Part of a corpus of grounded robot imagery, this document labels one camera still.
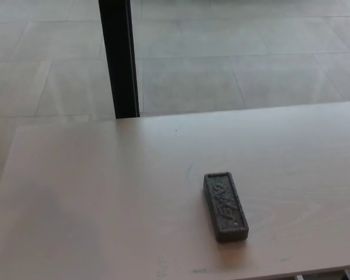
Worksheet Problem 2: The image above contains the dark grey embossed board eraser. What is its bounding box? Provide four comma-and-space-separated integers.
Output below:
204, 171, 250, 243

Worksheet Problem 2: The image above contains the black vertical metal post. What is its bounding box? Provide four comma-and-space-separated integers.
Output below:
98, 0, 141, 120

